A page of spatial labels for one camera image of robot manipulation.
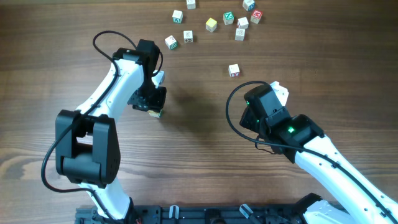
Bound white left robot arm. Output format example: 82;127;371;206
55;40;167;223

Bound red Y wooden block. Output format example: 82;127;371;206
228;64;240;77

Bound blue letter flower block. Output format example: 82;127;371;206
235;28;246;41

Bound blue P wooden block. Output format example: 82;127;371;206
186;0;196;10

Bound red letter plain block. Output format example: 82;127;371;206
238;17;249;29

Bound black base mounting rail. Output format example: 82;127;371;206
74;203;352;224

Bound green N wooden block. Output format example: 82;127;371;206
223;11;234;25

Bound yellow top wooden block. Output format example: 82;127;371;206
206;18;217;32

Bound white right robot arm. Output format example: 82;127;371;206
240;82;397;223

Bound green J soccer block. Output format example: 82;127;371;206
183;30;193;43

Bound green Z wooden block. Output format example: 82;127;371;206
165;35;178;50

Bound green V wooden block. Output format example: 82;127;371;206
172;10;183;24

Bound red W wooden block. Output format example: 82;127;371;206
251;9;263;24

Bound red nine baseball block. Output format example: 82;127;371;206
148;110;162;118

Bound blue letter block far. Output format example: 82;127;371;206
243;0;255;12

